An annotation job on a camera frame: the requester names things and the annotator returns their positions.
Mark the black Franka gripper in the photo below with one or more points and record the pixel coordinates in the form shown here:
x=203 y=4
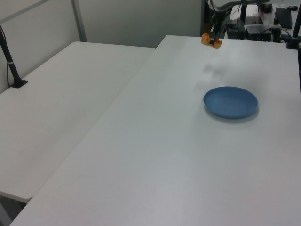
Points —
x=219 y=17

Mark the orange toy bread loaf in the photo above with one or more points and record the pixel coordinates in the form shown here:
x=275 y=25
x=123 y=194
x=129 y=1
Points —
x=206 y=38

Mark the Franka Panda robot arm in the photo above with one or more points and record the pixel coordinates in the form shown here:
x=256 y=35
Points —
x=225 y=4

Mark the black equipment block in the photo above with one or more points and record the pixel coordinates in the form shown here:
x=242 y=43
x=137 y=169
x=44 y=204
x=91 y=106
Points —
x=236 y=30

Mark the black upright stand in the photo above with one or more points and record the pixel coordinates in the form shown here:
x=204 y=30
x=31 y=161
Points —
x=243 y=13

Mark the black electronics box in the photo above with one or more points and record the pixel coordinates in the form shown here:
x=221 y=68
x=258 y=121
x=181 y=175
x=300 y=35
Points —
x=257 y=33

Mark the dark object on desk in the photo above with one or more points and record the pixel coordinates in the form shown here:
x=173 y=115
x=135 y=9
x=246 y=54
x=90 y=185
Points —
x=265 y=7

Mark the blue round plate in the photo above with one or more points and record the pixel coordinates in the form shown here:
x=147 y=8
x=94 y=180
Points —
x=230 y=103

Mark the black keyboard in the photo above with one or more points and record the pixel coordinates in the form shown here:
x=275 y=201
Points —
x=283 y=17

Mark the black computer mouse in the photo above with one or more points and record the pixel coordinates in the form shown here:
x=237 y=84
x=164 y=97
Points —
x=292 y=7

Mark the black camera pole with clamp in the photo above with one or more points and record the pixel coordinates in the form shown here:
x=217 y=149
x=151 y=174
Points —
x=294 y=35

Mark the grey partition post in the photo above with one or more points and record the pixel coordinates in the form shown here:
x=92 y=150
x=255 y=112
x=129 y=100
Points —
x=80 y=21

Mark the black camera pole with base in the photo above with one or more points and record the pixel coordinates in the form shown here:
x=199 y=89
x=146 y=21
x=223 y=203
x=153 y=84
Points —
x=11 y=68

